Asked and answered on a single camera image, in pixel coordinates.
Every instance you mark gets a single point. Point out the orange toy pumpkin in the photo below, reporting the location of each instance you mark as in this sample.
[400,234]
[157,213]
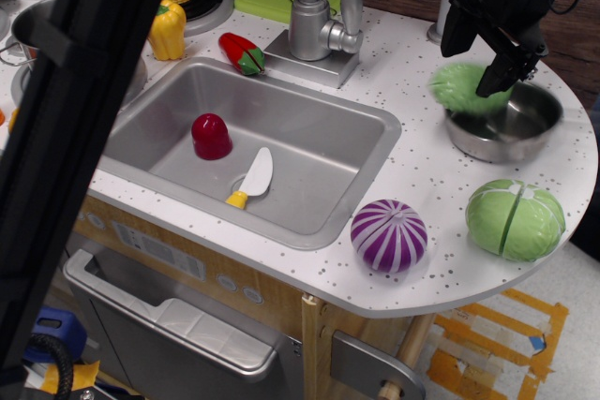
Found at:
[12,120]

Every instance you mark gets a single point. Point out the black stove burner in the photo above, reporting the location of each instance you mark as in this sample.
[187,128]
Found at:
[206,15]

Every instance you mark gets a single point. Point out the yellow toy bell pepper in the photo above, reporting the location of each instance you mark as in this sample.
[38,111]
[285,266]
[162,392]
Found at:
[166,36]

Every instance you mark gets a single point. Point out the purple striped toy onion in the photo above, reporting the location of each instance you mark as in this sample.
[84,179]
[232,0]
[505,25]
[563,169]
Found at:
[389,236]

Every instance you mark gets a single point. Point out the tall steel pot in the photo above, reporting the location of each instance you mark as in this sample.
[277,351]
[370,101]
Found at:
[25,32]

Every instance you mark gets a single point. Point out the grey toy dishwasher door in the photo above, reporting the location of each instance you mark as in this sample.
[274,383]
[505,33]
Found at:
[167,341]

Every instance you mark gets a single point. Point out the red toy tomato half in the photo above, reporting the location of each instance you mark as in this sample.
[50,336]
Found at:
[210,137]

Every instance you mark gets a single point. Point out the small steel pan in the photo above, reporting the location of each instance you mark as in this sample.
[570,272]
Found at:
[517,132]

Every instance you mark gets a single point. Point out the white yellow toy knife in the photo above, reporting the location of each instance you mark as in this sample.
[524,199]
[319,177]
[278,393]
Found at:
[256,181]

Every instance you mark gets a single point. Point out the green toy cutting board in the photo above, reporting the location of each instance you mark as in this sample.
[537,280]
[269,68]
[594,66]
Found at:
[274,10]

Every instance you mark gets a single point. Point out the green toy cabbage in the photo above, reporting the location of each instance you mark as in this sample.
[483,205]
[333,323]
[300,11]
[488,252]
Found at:
[514,220]

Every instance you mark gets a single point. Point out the grey toy sink basin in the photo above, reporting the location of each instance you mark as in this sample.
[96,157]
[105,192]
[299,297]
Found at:
[326,150]

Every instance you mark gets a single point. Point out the red toy chili pepper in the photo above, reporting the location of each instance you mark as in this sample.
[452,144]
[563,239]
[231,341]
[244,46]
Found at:
[243,54]

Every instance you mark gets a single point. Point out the green bumpy toy squash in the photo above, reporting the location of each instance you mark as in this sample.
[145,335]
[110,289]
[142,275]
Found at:
[454,87]

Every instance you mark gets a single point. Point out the silver toy faucet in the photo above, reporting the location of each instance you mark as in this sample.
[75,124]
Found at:
[316,47]

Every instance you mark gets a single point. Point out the blue clamp tool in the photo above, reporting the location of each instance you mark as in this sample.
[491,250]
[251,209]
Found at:
[62,325]

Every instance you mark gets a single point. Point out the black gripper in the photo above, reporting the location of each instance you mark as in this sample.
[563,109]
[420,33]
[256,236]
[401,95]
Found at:
[512,30]

